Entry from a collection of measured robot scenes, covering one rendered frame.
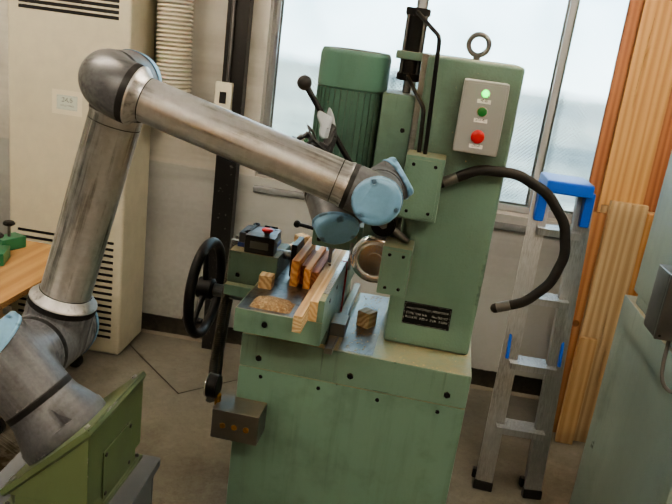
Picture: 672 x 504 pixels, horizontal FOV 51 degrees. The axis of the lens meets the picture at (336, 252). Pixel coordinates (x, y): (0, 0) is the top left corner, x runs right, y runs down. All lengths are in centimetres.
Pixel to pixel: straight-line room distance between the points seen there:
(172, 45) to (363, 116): 151
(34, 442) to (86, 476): 13
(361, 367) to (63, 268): 73
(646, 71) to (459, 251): 157
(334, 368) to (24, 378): 71
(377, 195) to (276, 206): 203
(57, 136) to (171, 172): 52
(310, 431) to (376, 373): 24
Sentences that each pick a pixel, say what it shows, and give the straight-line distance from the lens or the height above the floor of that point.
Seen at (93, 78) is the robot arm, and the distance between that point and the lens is 140.
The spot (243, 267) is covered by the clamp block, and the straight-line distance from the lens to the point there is 190.
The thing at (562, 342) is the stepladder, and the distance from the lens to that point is 266.
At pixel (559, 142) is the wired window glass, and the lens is 329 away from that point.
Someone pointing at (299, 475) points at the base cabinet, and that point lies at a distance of 195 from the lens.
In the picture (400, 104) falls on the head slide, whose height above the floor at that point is 140.
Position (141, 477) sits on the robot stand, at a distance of 171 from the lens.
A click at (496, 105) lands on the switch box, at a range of 164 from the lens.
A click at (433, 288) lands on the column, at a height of 97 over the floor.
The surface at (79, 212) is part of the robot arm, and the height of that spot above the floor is 112.
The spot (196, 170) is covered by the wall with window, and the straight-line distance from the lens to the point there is 335.
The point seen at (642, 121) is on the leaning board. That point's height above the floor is 135.
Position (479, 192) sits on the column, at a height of 122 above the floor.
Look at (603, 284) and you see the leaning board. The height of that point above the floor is 70.
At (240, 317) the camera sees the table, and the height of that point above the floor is 88.
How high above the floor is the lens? 155
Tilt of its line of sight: 17 degrees down
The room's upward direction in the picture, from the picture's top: 8 degrees clockwise
